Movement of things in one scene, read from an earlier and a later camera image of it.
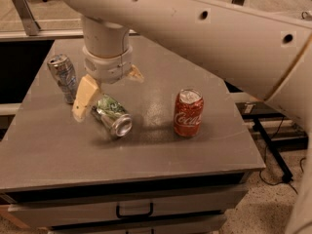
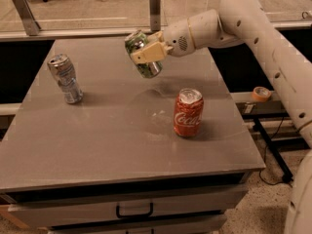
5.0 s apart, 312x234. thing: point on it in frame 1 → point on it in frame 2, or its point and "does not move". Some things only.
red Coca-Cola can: x=188 y=112 does not move
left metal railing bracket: x=24 y=13 does not move
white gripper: x=107 y=67 → x=177 y=39
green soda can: x=111 y=113 → x=134 y=41
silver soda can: x=65 y=76 does not move
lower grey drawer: x=187 y=225 does not move
